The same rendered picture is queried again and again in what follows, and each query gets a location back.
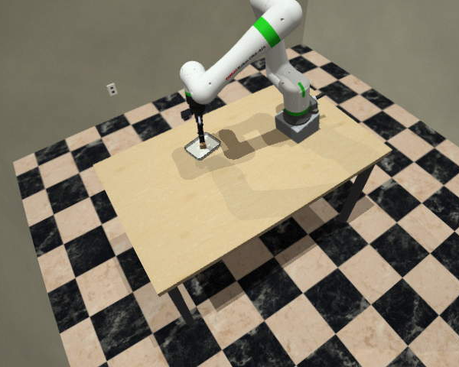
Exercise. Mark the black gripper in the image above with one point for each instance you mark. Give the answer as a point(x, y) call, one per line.
point(199, 119)

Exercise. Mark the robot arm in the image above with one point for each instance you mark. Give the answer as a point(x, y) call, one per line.
point(266, 36)

